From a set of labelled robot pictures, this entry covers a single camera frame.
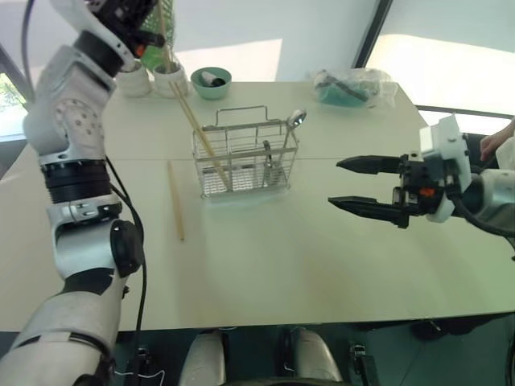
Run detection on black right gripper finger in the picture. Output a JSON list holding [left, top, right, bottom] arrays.
[[328, 195, 412, 230], [336, 154, 402, 177]]

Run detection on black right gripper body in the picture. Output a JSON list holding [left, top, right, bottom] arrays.
[[392, 152, 448, 218]]

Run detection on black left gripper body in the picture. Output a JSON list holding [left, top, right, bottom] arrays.
[[90, 0, 167, 58]]

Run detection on metal spoon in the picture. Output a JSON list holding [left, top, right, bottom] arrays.
[[281, 109, 308, 162]]

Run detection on wooden chopstick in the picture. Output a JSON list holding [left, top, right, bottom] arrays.
[[166, 160, 187, 243], [168, 80, 229, 184], [173, 80, 218, 162]]

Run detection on bystander bare hand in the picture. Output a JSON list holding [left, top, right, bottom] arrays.
[[480, 118, 515, 162]]

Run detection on thin wooden plant stick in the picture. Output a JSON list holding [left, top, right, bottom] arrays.
[[155, 0, 172, 74]]

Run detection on white ribbed pot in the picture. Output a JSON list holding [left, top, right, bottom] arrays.
[[152, 61, 191, 98], [116, 60, 152, 98]]

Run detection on clear plastic bag green contents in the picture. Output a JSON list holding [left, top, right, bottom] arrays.
[[308, 67, 400, 110]]

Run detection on bystander white garment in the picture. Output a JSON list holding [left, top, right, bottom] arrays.
[[496, 135, 515, 172]]

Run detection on metal cutlery piece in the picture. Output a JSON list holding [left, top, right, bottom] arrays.
[[262, 139, 280, 188]]

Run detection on mint green bowl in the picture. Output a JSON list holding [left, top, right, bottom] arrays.
[[190, 66, 234, 101]]

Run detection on white robot leg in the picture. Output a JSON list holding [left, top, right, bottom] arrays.
[[178, 329, 227, 386], [280, 326, 344, 386]]

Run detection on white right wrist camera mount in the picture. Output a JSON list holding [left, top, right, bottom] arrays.
[[418, 113, 472, 224]]

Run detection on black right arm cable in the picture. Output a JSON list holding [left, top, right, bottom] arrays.
[[452, 192, 515, 262]]

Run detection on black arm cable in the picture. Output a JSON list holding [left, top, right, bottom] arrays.
[[19, 0, 38, 101], [452, 192, 515, 262], [104, 155, 146, 386]]

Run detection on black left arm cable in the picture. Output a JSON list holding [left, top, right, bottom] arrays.
[[19, 0, 38, 101], [104, 155, 146, 386]]

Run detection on metal wire basket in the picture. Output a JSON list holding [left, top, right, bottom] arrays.
[[192, 105, 301, 201]]

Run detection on dark window frame post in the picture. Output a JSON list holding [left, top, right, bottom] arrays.
[[352, 0, 394, 70]]

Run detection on black floor strap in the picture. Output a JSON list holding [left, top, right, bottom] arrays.
[[127, 345, 155, 386], [348, 340, 381, 386]]

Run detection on thin white cable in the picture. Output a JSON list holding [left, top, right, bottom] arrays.
[[112, 368, 167, 382]]

